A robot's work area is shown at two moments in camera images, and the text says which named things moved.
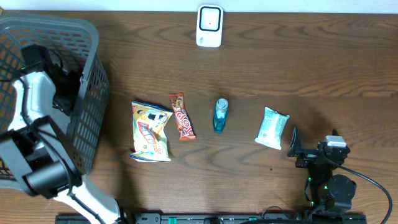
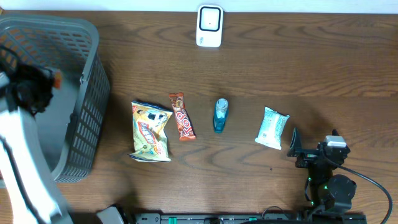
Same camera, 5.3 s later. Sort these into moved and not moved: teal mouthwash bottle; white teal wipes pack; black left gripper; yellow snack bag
Moved: black left gripper
Not moved: white teal wipes pack; teal mouthwash bottle; yellow snack bag
